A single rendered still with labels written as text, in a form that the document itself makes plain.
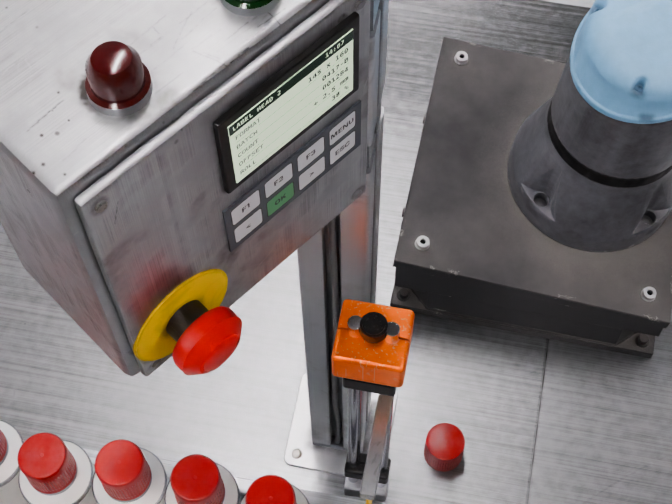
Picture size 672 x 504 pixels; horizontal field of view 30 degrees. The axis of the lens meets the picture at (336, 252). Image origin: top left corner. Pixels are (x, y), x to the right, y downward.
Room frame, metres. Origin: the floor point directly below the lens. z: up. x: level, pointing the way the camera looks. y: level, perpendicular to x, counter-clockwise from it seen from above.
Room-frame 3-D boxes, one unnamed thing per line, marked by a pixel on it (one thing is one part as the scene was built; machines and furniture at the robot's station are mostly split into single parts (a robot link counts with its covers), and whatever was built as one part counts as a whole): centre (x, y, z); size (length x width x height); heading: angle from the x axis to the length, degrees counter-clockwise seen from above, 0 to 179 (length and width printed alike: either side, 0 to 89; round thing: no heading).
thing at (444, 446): (0.35, -0.09, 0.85); 0.03 x 0.03 x 0.03
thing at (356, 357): (0.27, -0.02, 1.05); 0.10 x 0.04 x 0.33; 168
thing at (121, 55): (0.29, 0.08, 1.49); 0.03 x 0.03 x 0.02
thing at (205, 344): (0.25, 0.07, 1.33); 0.04 x 0.03 x 0.04; 133
